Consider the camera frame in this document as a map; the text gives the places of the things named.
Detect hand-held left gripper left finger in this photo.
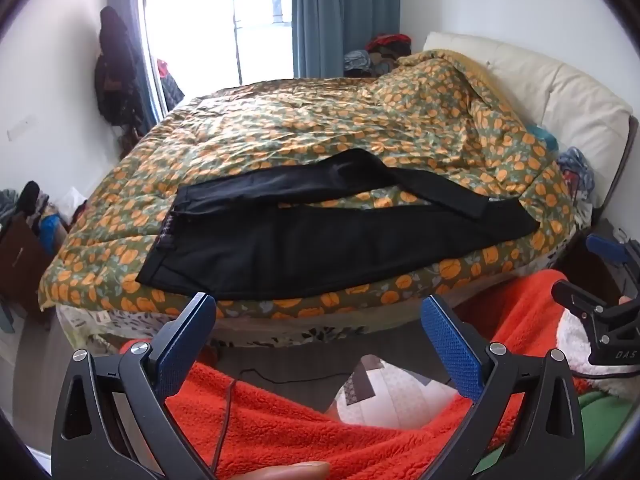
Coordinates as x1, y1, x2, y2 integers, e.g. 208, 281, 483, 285
51, 291, 217, 480

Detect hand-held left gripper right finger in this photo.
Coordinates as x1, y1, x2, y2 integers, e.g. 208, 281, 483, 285
421, 294, 585, 480

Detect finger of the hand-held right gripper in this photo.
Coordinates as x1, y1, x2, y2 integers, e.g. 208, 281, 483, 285
551, 280, 603, 323
586, 233, 633, 267

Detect black pants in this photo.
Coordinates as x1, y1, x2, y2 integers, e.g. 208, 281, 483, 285
136, 148, 541, 301

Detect person's left hand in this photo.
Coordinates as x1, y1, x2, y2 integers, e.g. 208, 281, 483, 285
227, 461, 331, 480

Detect white fleece cloth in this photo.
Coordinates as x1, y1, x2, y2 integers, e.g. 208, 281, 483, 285
557, 310, 640, 396

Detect blue crumpled cloth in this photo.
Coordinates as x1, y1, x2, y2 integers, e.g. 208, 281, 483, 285
556, 146, 597, 207

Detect green cloth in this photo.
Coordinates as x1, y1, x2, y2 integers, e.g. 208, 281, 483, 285
470, 390, 636, 480

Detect leaf print bed sheet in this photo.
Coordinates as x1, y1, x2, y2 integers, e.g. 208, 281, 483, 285
55, 240, 601, 351

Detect orange fleece garment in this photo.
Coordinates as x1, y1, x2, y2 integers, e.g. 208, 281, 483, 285
120, 269, 591, 480

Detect cream upholstered headboard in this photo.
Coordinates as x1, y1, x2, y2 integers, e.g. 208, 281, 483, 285
422, 31, 633, 211

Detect brown wooden cabinet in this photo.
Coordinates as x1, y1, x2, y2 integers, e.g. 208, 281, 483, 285
0, 210, 56, 331

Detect clothes heap on cabinet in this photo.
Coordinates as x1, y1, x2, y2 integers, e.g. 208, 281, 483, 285
0, 180, 76, 256

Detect orange floral green quilt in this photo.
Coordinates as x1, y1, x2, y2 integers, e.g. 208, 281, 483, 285
39, 49, 576, 322

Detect red and dark jacket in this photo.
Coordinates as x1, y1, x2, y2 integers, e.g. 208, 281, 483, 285
156, 58, 186, 111

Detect dark hanging coats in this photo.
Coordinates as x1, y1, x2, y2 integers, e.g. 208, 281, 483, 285
94, 6, 151, 128

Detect pile of clothes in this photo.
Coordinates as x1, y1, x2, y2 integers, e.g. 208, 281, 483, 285
343, 33, 413, 78

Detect bright window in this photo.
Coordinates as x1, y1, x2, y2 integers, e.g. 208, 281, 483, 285
141, 0, 296, 111

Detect blue curtain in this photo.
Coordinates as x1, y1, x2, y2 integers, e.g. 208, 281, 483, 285
291, 0, 401, 78

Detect black cable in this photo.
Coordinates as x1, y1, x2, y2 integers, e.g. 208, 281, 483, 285
210, 369, 351, 476

